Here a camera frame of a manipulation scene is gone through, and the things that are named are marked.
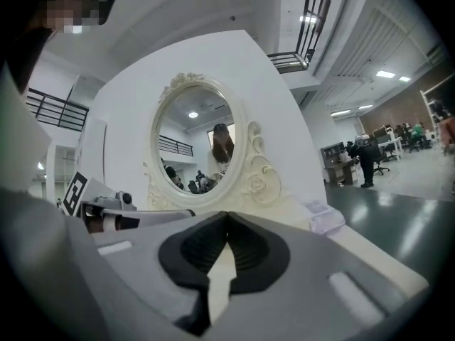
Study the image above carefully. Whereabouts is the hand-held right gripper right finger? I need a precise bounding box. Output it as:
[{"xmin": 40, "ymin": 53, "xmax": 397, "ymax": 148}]
[{"xmin": 218, "ymin": 210, "xmax": 426, "ymax": 341}]

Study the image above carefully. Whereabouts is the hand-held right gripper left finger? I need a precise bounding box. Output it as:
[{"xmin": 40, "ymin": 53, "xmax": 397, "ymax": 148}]
[{"xmin": 92, "ymin": 210, "xmax": 230, "ymax": 336}]

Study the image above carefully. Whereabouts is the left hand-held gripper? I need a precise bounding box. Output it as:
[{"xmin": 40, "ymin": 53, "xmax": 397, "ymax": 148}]
[{"xmin": 60, "ymin": 170, "xmax": 196, "ymax": 234}]

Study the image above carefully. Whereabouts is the cream vanity dressing table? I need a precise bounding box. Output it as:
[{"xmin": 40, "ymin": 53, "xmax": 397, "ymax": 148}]
[{"xmin": 208, "ymin": 190, "xmax": 430, "ymax": 328}]

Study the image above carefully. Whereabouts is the clear plastic box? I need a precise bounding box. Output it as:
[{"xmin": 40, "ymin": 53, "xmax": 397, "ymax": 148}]
[{"xmin": 304, "ymin": 200, "xmax": 346, "ymax": 234}]

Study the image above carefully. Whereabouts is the person's cream printed shirt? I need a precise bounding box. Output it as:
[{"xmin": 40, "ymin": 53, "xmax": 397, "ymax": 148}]
[{"xmin": 0, "ymin": 60, "xmax": 53, "ymax": 195}]

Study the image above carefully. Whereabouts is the white partition panel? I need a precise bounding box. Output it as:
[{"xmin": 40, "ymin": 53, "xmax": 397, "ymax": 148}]
[{"xmin": 76, "ymin": 29, "xmax": 328, "ymax": 212}]

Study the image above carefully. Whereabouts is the black balcony railing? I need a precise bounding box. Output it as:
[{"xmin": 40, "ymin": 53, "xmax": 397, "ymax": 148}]
[
  {"xmin": 267, "ymin": 0, "xmax": 338, "ymax": 75},
  {"xmin": 25, "ymin": 87, "xmax": 90, "ymax": 133}
]

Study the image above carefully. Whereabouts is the brown wooden desk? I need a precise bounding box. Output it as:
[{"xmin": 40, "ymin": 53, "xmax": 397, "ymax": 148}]
[{"xmin": 321, "ymin": 144, "xmax": 360, "ymax": 186}]

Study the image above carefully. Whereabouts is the ornate cream oval mirror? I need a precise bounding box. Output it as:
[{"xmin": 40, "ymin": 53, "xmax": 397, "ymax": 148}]
[{"xmin": 143, "ymin": 71, "xmax": 282, "ymax": 213}]

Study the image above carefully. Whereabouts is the black office chair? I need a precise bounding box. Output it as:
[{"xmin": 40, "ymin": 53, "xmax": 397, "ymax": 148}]
[{"xmin": 371, "ymin": 144, "xmax": 391, "ymax": 176}]

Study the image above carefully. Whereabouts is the white metal rack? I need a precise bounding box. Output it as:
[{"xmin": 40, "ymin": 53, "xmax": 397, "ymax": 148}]
[{"xmin": 419, "ymin": 80, "xmax": 455, "ymax": 145}]

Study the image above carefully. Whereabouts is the black head-worn camera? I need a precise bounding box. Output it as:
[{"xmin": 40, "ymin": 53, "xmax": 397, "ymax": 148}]
[{"xmin": 96, "ymin": 0, "xmax": 120, "ymax": 26}]

